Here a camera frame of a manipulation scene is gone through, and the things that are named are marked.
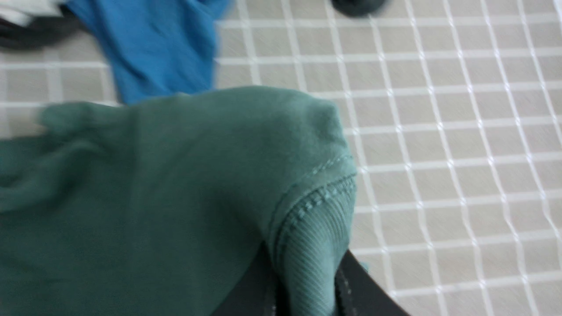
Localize dark grey crumpled shirt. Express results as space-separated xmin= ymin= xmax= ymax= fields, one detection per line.
xmin=331 ymin=0 xmax=388 ymax=18

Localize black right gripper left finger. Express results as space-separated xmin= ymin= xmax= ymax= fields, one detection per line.
xmin=211 ymin=244 xmax=288 ymax=316

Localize grey checked tablecloth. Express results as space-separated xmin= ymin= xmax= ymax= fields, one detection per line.
xmin=1 ymin=0 xmax=561 ymax=316

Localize white crumpled shirt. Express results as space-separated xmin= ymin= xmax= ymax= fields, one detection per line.
xmin=0 ymin=0 xmax=66 ymax=26

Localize black garment under pile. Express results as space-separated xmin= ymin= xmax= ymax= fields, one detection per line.
xmin=0 ymin=6 xmax=84 ymax=51

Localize green long-sleeved shirt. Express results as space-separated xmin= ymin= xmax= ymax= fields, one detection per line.
xmin=1 ymin=86 xmax=357 ymax=316

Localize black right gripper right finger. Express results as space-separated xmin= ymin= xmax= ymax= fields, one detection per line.
xmin=335 ymin=250 xmax=409 ymax=316

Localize blue tank top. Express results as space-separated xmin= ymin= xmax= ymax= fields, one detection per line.
xmin=67 ymin=0 xmax=231 ymax=104

